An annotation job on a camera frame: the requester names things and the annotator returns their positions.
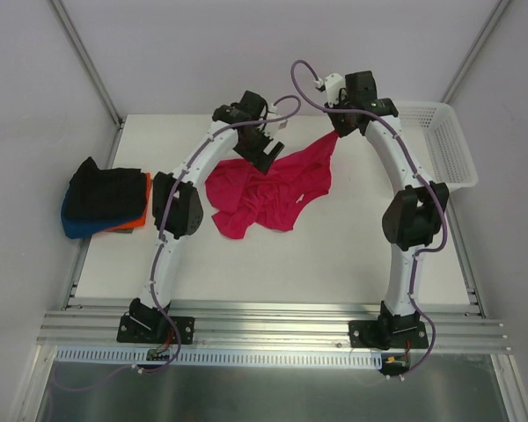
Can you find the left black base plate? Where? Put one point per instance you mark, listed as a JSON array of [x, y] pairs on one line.
[[130, 330]]

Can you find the white slotted cable duct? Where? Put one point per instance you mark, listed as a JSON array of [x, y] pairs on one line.
[[219, 357]]

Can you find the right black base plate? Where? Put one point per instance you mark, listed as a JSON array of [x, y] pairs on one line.
[[369, 334]]

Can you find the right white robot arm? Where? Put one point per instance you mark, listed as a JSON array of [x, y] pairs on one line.
[[416, 213]]

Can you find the aluminium mounting rail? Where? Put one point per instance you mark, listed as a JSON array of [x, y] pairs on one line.
[[273, 326]]

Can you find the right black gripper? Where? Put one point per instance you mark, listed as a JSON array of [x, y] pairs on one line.
[[340, 127]]

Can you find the pink t shirt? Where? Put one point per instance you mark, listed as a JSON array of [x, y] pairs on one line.
[[242, 196]]

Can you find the orange folded t shirt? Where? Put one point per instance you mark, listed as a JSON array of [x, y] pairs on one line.
[[129, 203]]

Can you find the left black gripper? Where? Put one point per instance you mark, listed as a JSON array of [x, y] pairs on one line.
[[260, 149]]

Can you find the white plastic basket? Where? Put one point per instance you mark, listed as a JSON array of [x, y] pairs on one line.
[[434, 135]]

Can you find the blue folded t shirt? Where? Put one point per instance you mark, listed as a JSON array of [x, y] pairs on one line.
[[78, 229]]

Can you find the black folded t shirt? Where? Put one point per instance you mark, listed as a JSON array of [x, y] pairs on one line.
[[91, 189]]

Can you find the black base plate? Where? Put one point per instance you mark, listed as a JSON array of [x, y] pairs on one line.
[[130, 330], [369, 334]]

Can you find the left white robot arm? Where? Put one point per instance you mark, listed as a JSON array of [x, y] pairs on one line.
[[176, 204]]

